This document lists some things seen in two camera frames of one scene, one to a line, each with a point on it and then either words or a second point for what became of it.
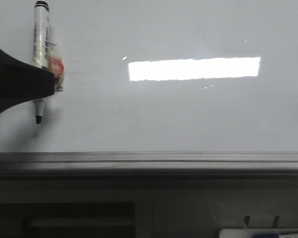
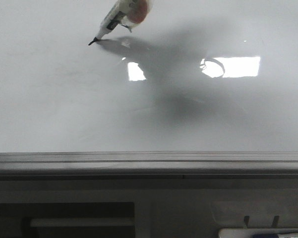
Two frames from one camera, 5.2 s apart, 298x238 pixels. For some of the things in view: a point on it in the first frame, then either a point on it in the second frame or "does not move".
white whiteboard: (159, 87) does not move
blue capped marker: (285, 235) does not move
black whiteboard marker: (46, 54) to (112, 19)
